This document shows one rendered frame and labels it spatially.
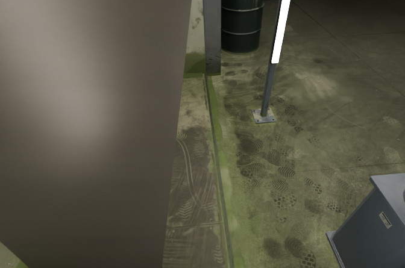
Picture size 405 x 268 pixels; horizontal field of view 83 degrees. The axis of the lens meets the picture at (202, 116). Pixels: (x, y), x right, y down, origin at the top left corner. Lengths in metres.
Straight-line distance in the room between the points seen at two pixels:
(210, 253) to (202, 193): 0.39
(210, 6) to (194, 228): 2.00
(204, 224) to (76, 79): 1.43
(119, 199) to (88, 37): 0.31
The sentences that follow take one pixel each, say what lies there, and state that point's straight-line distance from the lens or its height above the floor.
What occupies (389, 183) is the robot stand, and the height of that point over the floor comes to 0.64.
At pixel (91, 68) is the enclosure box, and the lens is 0.27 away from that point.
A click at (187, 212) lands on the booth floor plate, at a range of 1.67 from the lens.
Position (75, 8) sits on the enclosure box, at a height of 1.49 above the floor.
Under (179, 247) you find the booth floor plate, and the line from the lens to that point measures 1.59.
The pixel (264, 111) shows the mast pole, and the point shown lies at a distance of 2.25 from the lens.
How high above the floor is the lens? 1.55
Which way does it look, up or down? 42 degrees down
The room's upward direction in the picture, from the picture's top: 4 degrees counter-clockwise
